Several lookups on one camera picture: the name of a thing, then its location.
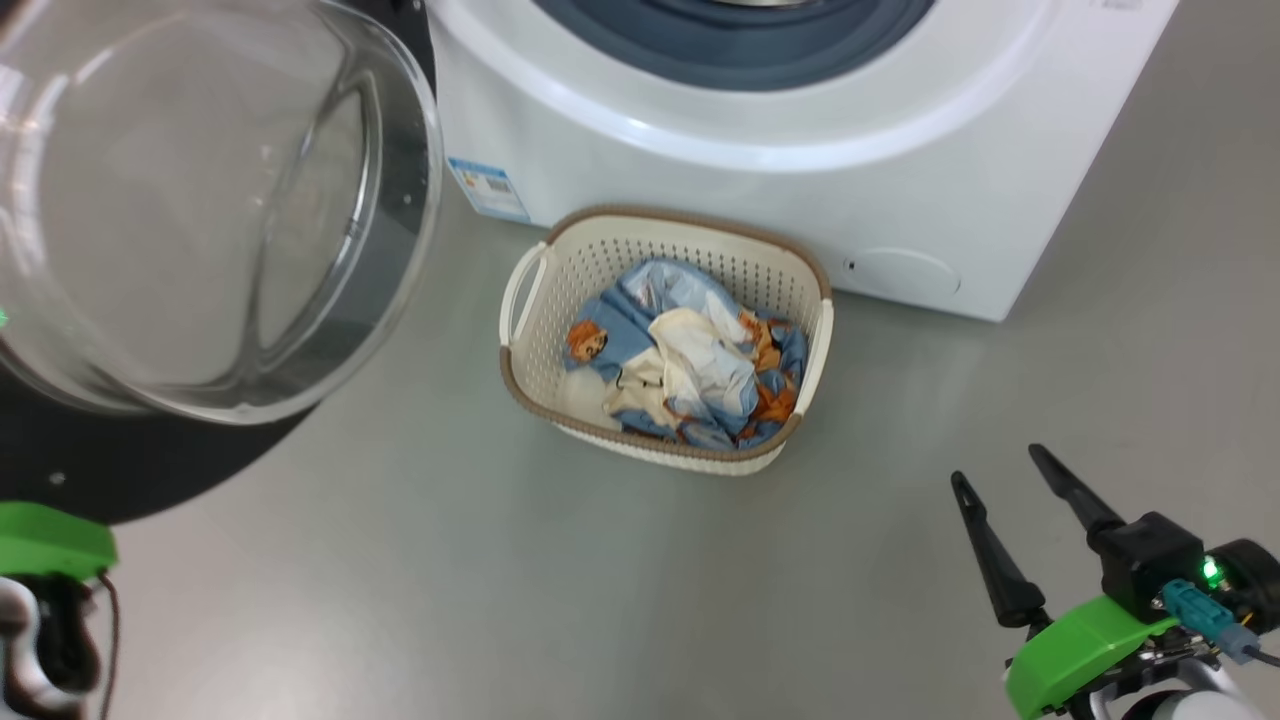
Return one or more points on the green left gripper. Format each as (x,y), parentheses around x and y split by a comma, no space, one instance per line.
(50,540)

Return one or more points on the blue energy label sticker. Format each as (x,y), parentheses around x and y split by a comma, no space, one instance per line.
(488,190)

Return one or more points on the round white filter cover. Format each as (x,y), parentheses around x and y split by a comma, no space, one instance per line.
(900,275)

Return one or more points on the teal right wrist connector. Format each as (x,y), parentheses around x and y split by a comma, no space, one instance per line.
(1200,610)

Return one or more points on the grey rubber door gasket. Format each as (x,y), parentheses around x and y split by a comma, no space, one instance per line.
(740,55)

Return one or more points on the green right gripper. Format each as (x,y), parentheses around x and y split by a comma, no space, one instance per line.
(1070,650)

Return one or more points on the white front-load washing machine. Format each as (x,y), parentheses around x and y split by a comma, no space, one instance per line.
(900,200)

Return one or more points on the cream perforated laundry basket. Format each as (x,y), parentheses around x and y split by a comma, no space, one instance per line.
(560,290)

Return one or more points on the black round glass washer door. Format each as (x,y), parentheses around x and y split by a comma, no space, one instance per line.
(120,460)

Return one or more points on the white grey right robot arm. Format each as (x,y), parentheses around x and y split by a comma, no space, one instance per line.
(1200,695)

